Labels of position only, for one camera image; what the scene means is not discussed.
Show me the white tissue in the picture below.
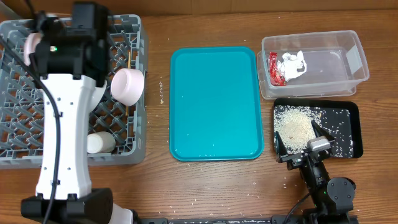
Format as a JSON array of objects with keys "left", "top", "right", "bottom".
[{"left": 277, "top": 50, "right": 307, "bottom": 82}]

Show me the white paper cup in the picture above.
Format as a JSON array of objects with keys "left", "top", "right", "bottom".
[{"left": 87, "top": 131, "right": 116, "bottom": 154}]

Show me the teal plastic serving tray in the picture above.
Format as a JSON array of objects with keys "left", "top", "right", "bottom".
[{"left": 169, "top": 47, "right": 264, "bottom": 161}]

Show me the red snack wrapper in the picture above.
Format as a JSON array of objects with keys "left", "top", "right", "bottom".
[{"left": 268, "top": 52, "right": 286, "bottom": 86}]

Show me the rice pile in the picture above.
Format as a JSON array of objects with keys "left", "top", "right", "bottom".
[{"left": 274, "top": 105, "right": 354, "bottom": 157}]

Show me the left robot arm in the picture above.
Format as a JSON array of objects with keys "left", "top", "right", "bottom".
[{"left": 21, "top": 1, "right": 139, "bottom": 223}]

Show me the black plastic tray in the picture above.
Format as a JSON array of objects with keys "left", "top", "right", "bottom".
[{"left": 273, "top": 98, "right": 363, "bottom": 158}]

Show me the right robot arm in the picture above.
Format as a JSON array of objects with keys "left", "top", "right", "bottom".
[{"left": 271, "top": 121, "right": 359, "bottom": 224}]

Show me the clear plastic waste bin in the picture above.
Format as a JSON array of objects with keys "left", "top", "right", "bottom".
[{"left": 257, "top": 30, "right": 370, "bottom": 99}]

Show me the large white round plate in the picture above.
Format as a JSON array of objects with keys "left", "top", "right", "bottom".
[{"left": 24, "top": 32, "right": 42, "bottom": 66}]

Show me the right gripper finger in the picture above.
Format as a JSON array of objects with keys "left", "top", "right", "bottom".
[
  {"left": 311, "top": 120, "right": 335, "bottom": 143},
  {"left": 275, "top": 131, "right": 288, "bottom": 163}
]

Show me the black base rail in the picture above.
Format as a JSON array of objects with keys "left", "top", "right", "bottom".
[{"left": 138, "top": 215, "right": 359, "bottom": 224}]

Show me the wooden chopstick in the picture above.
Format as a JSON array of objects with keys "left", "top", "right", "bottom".
[{"left": 125, "top": 50, "right": 131, "bottom": 117}]

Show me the grey plastic dishwasher rack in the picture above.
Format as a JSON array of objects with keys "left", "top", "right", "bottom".
[{"left": 1, "top": 14, "right": 148, "bottom": 169}]

